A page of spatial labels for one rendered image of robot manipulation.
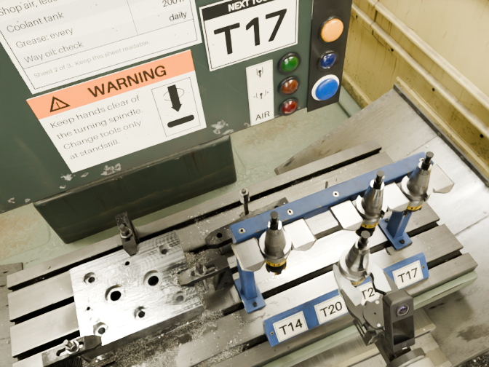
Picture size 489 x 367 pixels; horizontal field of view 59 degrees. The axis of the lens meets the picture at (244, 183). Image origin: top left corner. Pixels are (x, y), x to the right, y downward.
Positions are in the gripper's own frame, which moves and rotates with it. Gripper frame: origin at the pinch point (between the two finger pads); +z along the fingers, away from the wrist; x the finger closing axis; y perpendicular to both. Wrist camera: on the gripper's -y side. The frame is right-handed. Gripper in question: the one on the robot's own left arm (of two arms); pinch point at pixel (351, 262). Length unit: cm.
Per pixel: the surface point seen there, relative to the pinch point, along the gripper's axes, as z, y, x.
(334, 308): 0.2, 26.1, -0.3
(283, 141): 84, 63, 26
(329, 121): 85, 63, 49
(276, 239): 7.5, -6.6, -12.9
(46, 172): 6, -44, -40
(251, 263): 6.9, -1.5, -18.4
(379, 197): 7.5, -7.1, 9.5
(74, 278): 32, 22, -58
